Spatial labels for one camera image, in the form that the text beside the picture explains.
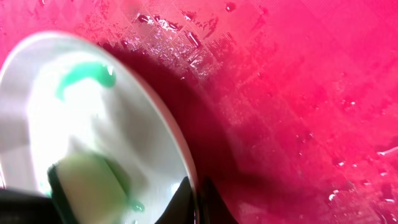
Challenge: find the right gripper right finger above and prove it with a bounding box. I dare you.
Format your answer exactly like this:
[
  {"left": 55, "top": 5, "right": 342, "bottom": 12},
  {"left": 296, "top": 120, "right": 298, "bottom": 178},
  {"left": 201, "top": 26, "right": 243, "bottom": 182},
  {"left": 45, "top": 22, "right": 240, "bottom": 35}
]
[{"left": 197, "top": 177, "right": 238, "bottom": 224}]

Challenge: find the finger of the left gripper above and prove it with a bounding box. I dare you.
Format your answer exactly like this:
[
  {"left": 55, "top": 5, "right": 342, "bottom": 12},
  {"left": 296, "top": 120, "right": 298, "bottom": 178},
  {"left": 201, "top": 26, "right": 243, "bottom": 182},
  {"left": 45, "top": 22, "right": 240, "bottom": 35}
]
[{"left": 1, "top": 189, "right": 62, "bottom": 224}]

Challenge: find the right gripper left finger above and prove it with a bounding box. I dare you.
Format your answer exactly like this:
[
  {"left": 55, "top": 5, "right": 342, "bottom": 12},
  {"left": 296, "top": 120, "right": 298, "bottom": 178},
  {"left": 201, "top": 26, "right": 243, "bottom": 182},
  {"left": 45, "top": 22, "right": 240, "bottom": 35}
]
[{"left": 155, "top": 177, "right": 195, "bottom": 224}]

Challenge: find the green yellow scrub sponge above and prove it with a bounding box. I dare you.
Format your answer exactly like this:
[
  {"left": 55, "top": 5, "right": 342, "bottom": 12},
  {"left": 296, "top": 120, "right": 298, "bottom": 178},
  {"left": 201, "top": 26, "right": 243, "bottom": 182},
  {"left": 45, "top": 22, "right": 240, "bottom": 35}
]
[{"left": 47, "top": 153, "right": 131, "bottom": 224}]

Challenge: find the white plate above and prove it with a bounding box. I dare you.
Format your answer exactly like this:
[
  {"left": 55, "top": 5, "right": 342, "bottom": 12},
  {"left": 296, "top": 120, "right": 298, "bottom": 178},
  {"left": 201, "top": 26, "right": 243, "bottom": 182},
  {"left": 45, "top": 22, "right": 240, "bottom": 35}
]
[{"left": 1, "top": 32, "right": 199, "bottom": 223}]

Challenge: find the red plastic tray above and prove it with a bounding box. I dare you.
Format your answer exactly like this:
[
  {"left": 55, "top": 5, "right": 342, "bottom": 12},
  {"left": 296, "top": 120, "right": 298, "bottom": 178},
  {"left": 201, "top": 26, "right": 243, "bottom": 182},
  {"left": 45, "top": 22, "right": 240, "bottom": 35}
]
[{"left": 1, "top": 0, "right": 397, "bottom": 223}]

